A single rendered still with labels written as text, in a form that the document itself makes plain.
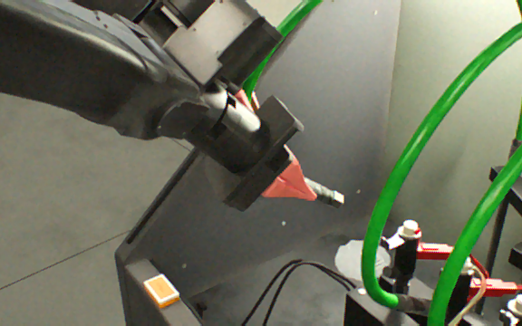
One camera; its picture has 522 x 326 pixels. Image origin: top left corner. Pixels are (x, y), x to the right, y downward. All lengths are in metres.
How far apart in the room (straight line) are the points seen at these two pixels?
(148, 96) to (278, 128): 0.17
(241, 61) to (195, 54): 0.04
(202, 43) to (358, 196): 0.75
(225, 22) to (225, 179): 0.16
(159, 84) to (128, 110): 0.03
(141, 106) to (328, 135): 0.67
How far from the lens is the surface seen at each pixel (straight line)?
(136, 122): 0.43
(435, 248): 0.78
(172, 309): 0.86
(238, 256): 1.06
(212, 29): 0.49
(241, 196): 0.56
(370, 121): 1.12
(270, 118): 0.57
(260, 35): 0.50
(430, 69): 1.05
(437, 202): 1.13
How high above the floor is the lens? 1.54
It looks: 31 degrees down
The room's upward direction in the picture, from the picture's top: straight up
